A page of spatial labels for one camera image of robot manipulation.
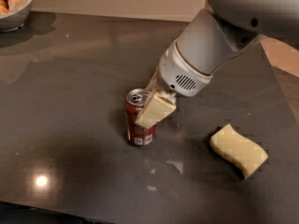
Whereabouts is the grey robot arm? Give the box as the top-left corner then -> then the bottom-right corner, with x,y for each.
135,0 -> 299,129

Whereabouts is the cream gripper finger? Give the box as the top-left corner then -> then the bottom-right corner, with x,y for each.
135,91 -> 177,129
145,73 -> 159,91

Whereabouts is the white napkin in bowl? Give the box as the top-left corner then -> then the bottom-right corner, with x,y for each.
7,0 -> 32,15

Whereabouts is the red coke can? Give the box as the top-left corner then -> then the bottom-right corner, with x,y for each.
125,89 -> 155,146

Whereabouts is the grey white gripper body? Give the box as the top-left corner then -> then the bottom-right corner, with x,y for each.
156,42 -> 213,97

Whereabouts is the silver metal bowl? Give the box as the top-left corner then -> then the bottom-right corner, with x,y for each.
0,0 -> 34,32

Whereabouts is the yellow sponge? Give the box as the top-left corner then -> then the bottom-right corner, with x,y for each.
209,124 -> 268,179

